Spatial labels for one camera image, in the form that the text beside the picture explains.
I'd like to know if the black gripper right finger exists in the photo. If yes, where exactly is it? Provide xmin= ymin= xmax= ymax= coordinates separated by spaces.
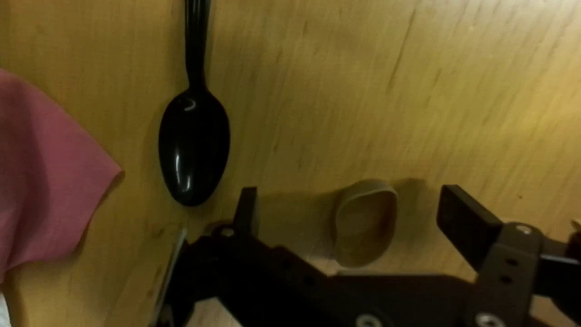
xmin=436 ymin=183 xmax=505 ymax=270

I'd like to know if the pink cloth with orange print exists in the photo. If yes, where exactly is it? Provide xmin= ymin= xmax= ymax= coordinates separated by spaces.
xmin=0 ymin=68 xmax=125 ymax=286

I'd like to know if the black plastic spoon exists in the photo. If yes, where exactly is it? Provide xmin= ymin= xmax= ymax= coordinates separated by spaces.
xmin=158 ymin=0 xmax=232 ymax=206

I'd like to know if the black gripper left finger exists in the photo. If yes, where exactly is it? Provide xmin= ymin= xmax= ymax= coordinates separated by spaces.
xmin=232 ymin=184 xmax=262 ymax=237

